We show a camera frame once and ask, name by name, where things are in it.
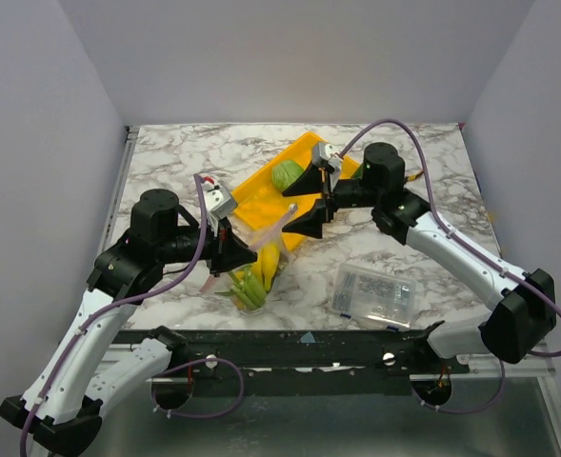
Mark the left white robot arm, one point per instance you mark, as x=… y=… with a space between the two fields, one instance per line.
x=63 y=410

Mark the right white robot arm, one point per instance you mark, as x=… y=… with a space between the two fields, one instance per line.
x=519 y=302

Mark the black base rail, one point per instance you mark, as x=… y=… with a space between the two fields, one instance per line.
x=302 y=362

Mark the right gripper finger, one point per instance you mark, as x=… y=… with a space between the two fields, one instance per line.
x=309 y=182
x=310 y=224

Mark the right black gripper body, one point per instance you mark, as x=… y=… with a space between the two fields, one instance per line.
x=330 y=193

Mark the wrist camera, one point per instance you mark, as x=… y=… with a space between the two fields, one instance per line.
x=219 y=201
x=325 y=156

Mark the celery stalk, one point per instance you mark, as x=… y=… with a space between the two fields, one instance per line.
x=244 y=289

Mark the green cabbage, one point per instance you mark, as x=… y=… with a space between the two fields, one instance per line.
x=285 y=173

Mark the yellow handled pliers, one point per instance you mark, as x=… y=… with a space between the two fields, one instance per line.
x=414 y=177

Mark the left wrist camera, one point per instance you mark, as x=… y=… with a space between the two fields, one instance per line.
x=219 y=201

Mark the clear zip top bag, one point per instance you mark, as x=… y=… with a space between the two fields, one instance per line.
x=260 y=238

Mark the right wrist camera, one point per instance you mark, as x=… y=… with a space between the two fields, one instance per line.
x=325 y=156

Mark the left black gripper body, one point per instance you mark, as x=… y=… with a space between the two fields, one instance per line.
x=184 y=247

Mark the clear plastic screw box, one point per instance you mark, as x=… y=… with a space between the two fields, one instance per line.
x=374 y=299

